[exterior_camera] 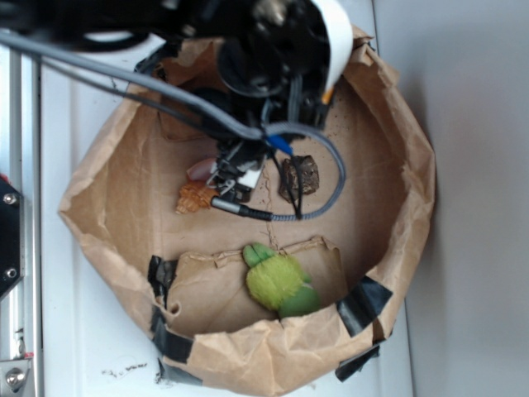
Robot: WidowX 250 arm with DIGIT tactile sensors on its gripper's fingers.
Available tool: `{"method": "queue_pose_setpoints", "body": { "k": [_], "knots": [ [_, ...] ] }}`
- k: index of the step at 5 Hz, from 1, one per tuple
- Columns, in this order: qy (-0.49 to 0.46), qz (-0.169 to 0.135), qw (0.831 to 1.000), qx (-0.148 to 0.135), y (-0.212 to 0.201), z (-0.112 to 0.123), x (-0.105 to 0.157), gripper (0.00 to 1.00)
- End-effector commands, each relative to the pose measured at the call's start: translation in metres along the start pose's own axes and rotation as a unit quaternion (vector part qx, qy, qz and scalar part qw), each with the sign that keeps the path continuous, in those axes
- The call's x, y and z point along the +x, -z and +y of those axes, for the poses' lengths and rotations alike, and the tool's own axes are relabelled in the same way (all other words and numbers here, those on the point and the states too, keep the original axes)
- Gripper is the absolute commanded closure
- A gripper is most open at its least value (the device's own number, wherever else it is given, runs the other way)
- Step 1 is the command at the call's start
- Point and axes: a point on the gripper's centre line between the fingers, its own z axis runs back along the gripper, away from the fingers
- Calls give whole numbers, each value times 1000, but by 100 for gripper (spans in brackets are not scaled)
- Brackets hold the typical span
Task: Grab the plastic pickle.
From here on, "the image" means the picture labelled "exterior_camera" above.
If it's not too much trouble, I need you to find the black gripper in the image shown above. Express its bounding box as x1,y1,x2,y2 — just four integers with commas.
193,1,331,203

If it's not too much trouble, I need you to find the brown rock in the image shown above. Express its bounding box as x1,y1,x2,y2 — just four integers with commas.
279,155,320,203

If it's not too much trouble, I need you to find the green plush toy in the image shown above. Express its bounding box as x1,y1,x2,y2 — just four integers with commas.
242,242,322,318

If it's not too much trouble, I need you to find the orange plastic seashell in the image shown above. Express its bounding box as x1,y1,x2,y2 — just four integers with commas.
175,158,218,214

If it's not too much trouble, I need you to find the black tape strip right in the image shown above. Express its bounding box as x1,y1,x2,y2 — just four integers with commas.
335,275,393,382

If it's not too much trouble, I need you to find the aluminium frame rail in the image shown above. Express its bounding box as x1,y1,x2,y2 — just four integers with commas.
1,47,44,396

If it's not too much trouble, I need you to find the grey braided cable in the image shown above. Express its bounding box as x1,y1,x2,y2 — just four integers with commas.
0,31,346,223

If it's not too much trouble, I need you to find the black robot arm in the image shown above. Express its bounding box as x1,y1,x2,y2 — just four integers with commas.
1,1,331,203

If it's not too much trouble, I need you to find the black tape strip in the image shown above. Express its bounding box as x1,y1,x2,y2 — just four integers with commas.
335,275,393,382
147,256,193,364

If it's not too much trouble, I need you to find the black tape strip left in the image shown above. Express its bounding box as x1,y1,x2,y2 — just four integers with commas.
147,256,193,364

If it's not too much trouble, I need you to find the white flat ribbon cable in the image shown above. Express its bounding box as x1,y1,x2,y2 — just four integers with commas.
309,0,355,104

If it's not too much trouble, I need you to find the brown paper bag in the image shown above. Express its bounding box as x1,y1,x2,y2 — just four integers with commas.
60,30,436,396

